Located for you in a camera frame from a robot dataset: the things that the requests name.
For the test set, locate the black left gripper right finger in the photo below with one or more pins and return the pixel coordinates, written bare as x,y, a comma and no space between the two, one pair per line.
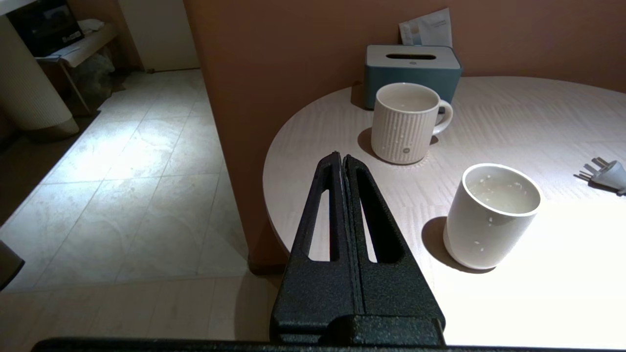
396,293

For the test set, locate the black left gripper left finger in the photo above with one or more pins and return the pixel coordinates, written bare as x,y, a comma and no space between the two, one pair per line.
313,293

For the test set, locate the grey tissue box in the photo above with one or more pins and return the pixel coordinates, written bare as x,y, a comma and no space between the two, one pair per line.
411,80

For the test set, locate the clear plastic bag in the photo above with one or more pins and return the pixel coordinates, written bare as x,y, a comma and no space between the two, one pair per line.
95,73

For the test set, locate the metal stool with white top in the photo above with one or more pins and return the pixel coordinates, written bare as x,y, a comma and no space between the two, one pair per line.
88,46

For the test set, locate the black box appliance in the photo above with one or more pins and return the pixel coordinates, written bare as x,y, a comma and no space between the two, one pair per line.
44,27

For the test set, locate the white pedestal sink counter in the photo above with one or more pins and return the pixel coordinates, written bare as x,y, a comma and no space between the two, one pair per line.
29,88

